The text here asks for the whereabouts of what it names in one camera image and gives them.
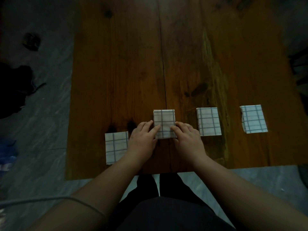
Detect grey cable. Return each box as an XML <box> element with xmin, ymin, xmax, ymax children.
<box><xmin>0</xmin><ymin>196</ymin><xmax>106</xmax><ymax>218</ymax></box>

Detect blue plastic bag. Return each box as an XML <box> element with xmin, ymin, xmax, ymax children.
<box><xmin>0</xmin><ymin>139</ymin><xmax>19</xmax><ymax>171</ymax></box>

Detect person's black top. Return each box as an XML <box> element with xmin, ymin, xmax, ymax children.
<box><xmin>108</xmin><ymin>196</ymin><xmax>236</xmax><ymax>231</ymax></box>

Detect person's left hand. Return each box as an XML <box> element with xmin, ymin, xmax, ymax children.
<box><xmin>125</xmin><ymin>119</ymin><xmax>162</xmax><ymax>167</ymax></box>

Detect black backpack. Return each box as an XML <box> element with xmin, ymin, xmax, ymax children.
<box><xmin>0</xmin><ymin>62</ymin><xmax>46</xmax><ymax>119</ymax></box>

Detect small black floor object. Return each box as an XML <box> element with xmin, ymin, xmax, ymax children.
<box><xmin>23</xmin><ymin>33</ymin><xmax>41</xmax><ymax>51</ymax></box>

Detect person's right forearm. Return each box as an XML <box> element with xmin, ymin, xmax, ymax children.
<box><xmin>192</xmin><ymin>155</ymin><xmax>308</xmax><ymax>231</ymax></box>

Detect person's right hand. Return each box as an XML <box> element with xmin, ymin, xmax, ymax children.
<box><xmin>171</xmin><ymin>121</ymin><xmax>209</xmax><ymax>167</ymax></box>

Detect person's black trousers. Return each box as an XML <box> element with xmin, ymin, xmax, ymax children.
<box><xmin>120</xmin><ymin>173</ymin><xmax>205</xmax><ymax>205</ymax></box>

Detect person's left forearm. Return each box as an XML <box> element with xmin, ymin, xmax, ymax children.
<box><xmin>29</xmin><ymin>154</ymin><xmax>145</xmax><ymax>231</ymax></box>

